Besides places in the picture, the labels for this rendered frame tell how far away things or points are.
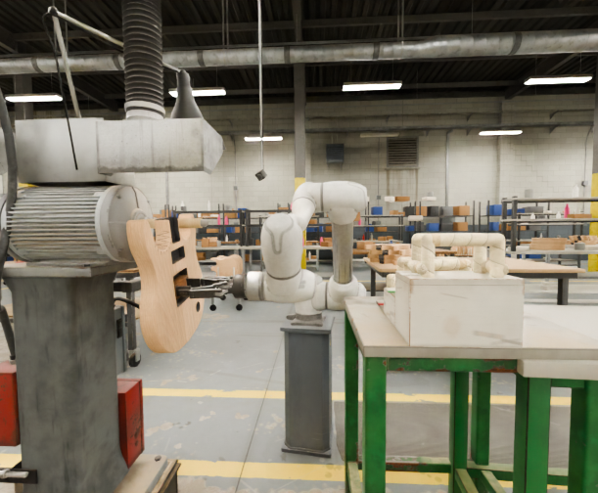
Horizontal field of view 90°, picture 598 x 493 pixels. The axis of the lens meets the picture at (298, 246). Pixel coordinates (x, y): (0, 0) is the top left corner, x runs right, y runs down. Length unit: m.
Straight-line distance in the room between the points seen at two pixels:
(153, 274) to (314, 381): 1.16
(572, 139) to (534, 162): 1.55
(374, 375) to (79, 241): 0.93
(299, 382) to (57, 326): 1.15
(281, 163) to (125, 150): 11.44
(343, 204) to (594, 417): 0.97
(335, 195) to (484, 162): 12.66
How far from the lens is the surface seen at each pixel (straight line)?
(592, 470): 1.20
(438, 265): 1.00
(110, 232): 1.04
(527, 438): 1.10
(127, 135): 0.99
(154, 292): 0.89
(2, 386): 1.38
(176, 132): 0.93
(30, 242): 1.21
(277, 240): 0.77
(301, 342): 1.71
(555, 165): 15.17
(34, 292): 1.23
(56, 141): 1.22
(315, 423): 1.90
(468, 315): 0.87
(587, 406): 1.12
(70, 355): 1.21
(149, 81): 1.06
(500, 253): 0.89
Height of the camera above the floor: 1.22
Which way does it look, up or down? 3 degrees down
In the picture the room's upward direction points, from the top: straight up
